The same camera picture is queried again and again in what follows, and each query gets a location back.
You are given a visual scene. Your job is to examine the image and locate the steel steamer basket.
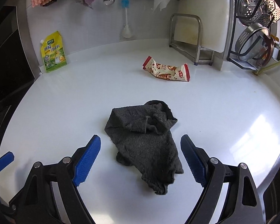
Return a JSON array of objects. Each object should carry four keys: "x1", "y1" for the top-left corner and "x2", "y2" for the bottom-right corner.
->
[{"x1": 237, "y1": 0, "x2": 280, "y2": 28}]

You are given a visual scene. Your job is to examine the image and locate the black oven appliance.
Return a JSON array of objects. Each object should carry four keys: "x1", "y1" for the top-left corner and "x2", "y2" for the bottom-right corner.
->
[{"x1": 0, "y1": 0, "x2": 40, "y2": 146}]

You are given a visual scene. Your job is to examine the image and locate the blue white bottle brush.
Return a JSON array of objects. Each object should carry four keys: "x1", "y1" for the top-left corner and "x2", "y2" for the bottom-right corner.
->
[{"x1": 121, "y1": 0, "x2": 133, "y2": 39}]

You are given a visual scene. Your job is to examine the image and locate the black wall rack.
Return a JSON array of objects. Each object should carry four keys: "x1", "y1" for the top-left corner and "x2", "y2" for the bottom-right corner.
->
[{"x1": 226, "y1": 0, "x2": 280, "y2": 72}]

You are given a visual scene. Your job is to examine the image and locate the pot lid with brown handle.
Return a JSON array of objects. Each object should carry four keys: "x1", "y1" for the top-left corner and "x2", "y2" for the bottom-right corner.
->
[{"x1": 234, "y1": 23, "x2": 280, "y2": 62}]

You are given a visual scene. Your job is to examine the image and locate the yellowish gas hose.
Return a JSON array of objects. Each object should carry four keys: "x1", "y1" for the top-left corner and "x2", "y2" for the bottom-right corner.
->
[{"x1": 254, "y1": 44, "x2": 280, "y2": 77}]

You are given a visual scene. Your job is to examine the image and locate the steel cutting board stand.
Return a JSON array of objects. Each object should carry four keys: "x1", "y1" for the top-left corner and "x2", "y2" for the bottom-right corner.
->
[{"x1": 169, "y1": 13, "x2": 214, "y2": 66}]

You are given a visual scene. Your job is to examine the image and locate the white cutting board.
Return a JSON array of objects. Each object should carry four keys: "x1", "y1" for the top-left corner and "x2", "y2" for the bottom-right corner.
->
[{"x1": 178, "y1": 0, "x2": 230, "y2": 53}]

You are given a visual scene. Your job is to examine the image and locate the yellow green refill pouch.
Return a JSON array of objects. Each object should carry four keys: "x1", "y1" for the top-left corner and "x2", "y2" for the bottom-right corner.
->
[{"x1": 40, "y1": 31, "x2": 67, "y2": 73}]

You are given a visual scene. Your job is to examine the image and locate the dark grey rag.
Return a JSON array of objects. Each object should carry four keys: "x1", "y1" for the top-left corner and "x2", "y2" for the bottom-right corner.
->
[{"x1": 105, "y1": 100, "x2": 183, "y2": 195}]

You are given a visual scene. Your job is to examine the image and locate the red white snack wrapper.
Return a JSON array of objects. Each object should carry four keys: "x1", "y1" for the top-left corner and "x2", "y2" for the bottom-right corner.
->
[{"x1": 143, "y1": 56, "x2": 190, "y2": 82}]

